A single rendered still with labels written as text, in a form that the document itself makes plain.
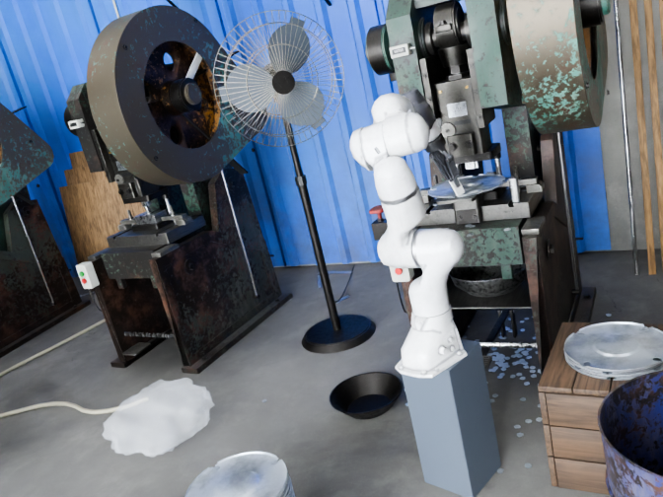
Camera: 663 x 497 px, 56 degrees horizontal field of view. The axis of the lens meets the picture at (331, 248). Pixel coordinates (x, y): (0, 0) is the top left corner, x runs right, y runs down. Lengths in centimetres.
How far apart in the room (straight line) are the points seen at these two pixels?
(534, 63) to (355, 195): 221
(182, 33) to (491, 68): 154
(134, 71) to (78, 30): 223
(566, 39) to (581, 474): 125
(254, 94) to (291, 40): 28
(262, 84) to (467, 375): 157
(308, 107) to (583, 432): 176
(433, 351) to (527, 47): 93
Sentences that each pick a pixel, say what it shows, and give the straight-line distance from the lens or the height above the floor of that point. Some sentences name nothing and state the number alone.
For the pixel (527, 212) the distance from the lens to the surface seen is 238.
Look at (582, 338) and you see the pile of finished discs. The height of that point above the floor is 38.
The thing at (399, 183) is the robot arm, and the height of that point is 101.
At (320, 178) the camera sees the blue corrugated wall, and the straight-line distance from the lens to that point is 411.
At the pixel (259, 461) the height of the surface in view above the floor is 31.
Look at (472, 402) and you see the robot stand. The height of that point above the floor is 29.
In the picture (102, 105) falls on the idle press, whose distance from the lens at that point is 290.
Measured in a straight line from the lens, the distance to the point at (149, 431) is 266.
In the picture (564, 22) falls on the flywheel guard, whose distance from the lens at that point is 198.
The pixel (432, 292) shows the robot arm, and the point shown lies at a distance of 180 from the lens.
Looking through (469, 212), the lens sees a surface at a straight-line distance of 239.
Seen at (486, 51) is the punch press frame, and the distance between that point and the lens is 231.
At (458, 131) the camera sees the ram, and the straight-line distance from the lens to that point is 242.
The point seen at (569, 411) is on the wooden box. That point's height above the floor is 27.
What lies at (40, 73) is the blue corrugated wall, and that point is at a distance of 551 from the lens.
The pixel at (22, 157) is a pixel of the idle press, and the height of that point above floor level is 118.
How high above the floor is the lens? 136
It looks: 17 degrees down
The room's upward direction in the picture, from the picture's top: 13 degrees counter-clockwise
